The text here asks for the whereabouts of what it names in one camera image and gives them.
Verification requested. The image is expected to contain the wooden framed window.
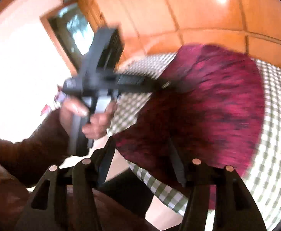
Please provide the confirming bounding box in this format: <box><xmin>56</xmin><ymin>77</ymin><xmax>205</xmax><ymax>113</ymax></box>
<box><xmin>40</xmin><ymin>1</ymin><xmax>94</xmax><ymax>76</ymax></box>

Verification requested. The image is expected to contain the person's left hand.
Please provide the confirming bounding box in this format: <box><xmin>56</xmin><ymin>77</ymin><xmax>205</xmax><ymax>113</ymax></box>
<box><xmin>59</xmin><ymin>97</ymin><xmax>118</xmax><ymax>140</ymax></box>

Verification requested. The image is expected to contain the green white checkered bedsheet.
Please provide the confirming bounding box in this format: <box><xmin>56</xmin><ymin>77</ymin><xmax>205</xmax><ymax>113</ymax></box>
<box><xmin>108</xmin><ymin>53</ymin><xmax>281</xmax><ymax>230</ymax></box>

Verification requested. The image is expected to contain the red floral patterned garment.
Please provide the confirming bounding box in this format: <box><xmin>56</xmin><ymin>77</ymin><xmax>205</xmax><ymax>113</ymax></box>
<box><xmin>114</xmin><ymin>45</ymin><xmax>265</xmax><ymax>196</ymax></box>

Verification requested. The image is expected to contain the dark brown sleeve forearm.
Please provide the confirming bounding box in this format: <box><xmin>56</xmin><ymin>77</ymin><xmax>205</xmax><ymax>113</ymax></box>
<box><xmin>0</xmin><ymin>109</ymin><xmax>69</xmax><ymax>187</ymax></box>

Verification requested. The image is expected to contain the wooden panelled wardrobe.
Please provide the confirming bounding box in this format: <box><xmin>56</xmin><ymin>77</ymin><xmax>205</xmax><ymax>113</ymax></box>
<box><xmin>78</xmin><ymin>0</ymin><xmax>281</xmax><ymax>67</ymax></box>

